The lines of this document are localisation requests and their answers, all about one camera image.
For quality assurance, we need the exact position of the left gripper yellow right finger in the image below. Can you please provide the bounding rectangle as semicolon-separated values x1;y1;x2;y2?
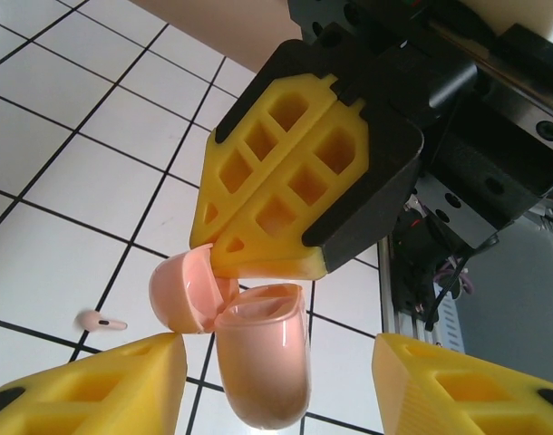
371;332;553;435

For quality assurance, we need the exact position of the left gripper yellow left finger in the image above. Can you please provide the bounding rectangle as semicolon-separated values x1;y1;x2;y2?
0;332;189;435

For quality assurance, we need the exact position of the pink wireless earbud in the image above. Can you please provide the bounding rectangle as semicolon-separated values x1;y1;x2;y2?
74;310;129;334

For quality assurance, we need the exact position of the pink earbud charging case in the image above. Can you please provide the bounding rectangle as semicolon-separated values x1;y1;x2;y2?
148;243;313;430

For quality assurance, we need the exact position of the grey metal sheet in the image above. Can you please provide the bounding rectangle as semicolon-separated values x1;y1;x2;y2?
457;212;553;368

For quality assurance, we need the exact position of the slotted grey cable duct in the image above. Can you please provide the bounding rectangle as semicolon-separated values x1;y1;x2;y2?
432;289;466;357

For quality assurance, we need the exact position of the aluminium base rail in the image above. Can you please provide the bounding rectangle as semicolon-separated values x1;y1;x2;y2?
376;235;425;348

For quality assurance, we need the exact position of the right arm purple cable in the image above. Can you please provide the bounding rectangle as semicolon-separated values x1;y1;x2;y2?
432;256;477;295

